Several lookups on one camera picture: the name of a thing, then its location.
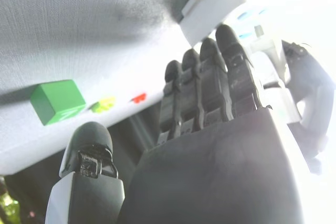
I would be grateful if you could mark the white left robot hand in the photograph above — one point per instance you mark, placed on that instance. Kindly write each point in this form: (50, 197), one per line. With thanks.
(210, 169)

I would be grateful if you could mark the white power strip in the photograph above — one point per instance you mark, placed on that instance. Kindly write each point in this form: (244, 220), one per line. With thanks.
(210, 11)

